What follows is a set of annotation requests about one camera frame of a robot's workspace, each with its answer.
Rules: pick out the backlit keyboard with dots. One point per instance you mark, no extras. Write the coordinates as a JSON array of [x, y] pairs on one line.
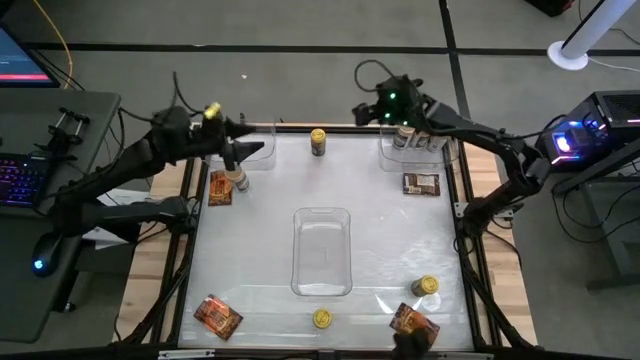
[[20, 180]]

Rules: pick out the small clear plastic bin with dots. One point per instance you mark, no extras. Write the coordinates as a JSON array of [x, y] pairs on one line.
[[415, 157], [260, 150]]

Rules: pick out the large clear plastic bin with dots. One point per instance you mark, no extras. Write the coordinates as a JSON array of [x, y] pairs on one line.
[[320, 260]]

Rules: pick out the grey desk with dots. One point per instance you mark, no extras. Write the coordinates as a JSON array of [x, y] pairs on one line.
[[30, 310]]

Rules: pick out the black side stand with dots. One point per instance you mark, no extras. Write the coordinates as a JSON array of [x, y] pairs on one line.
[[620, 225]]

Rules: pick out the black computer mouse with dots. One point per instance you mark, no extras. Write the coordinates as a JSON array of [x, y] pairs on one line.
[[47, 255]]

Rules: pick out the orange spice packet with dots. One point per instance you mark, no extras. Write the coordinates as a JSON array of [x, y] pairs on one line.
[[218, 317], [412, 320], [220, 189]]

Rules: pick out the black box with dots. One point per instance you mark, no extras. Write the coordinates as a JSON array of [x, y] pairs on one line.
[[550, 6]]

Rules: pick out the black aluminium table frame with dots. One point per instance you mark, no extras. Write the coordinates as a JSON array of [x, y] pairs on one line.
[[350, 129]]

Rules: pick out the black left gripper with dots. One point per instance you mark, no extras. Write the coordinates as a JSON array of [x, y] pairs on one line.
[[212, 135]]

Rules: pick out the black computer with coloured lights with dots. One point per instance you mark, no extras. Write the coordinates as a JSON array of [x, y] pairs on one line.
[[590, 130]]

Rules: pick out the yellow-lid chili onion spice jar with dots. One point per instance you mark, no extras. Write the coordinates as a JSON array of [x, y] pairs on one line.
[[426, 285], [318, 142], [322, 318]]

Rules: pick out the black clamp stand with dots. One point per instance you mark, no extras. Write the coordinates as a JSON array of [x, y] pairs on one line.
[[65, 130]]

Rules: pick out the laptop screen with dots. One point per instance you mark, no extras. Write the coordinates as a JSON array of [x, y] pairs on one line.
[[20, 60]]

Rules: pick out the white paper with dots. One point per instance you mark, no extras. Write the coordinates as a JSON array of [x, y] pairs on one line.
[[102, 239]]

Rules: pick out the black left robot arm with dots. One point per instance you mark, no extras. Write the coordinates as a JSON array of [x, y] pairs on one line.
[[125, 160]]

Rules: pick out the dark brown spice packet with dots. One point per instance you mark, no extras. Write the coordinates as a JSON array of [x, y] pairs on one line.
[[421, 184]]

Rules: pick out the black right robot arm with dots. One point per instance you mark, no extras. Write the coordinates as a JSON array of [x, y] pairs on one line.
[[480, 132]]

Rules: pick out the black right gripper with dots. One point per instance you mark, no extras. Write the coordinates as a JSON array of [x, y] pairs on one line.
[[397, 102]]

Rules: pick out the white pole with round base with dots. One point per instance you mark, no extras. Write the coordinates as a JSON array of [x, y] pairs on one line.
[[585, 35]]

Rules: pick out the tan-lid seasoning jar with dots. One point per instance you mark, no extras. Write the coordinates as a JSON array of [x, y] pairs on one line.
[[420, 141], [239, 179], [436, 144], [401, 139]]

